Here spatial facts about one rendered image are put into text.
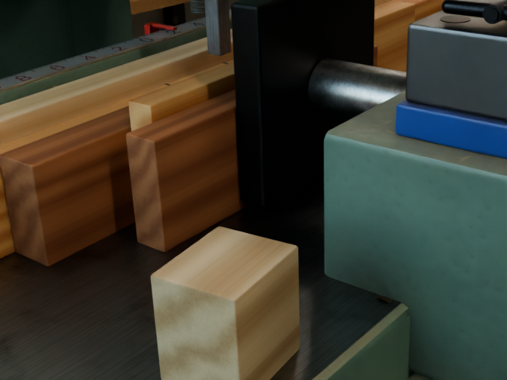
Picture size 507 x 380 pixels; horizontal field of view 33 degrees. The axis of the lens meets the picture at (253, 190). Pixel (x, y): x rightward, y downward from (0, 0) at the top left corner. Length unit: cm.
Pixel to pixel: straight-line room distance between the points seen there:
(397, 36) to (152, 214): 22
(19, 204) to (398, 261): 15
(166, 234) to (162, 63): 12
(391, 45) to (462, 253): 23
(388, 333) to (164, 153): 11
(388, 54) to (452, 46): 22
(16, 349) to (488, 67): 18
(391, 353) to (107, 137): 15
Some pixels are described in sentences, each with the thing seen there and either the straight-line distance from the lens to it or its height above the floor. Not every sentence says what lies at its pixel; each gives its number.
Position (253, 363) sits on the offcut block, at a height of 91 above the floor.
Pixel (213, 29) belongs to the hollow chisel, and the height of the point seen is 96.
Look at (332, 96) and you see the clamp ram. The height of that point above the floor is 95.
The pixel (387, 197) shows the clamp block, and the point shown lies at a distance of 30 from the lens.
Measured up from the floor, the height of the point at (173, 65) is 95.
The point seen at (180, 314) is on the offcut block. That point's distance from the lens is 26.
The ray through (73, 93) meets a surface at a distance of 40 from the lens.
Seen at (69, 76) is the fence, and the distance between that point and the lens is 42.
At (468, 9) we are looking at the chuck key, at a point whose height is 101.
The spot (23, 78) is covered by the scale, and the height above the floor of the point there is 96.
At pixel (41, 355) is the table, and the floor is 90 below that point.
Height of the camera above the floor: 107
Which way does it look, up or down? 24 degrees down
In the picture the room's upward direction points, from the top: 2 degrees counter-clockwise
